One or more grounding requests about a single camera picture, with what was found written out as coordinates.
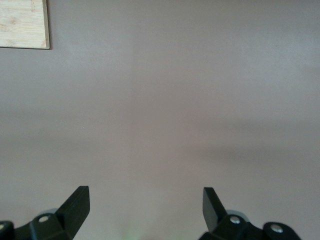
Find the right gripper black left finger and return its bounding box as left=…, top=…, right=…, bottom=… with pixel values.
left=0, top=185, right=91, bottom=240

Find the wooden cutting board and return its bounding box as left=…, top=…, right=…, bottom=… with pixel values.
left=0, top=0, right=51, bottom=50

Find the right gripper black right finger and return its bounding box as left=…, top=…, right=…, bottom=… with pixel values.
left=198, top=186, right=301, bottom=240

